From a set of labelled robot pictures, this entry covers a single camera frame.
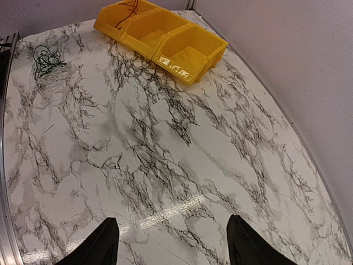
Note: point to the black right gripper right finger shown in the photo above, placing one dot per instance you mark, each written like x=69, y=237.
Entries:
x=246, y=246

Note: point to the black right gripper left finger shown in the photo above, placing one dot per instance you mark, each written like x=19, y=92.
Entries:
x=100, y=247

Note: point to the yellow three-compartment plastic bin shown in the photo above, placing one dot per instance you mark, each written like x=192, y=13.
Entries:
x=179, y=46

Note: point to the left aluminium corner post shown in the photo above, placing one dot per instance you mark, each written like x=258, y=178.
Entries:
x=190, y=4

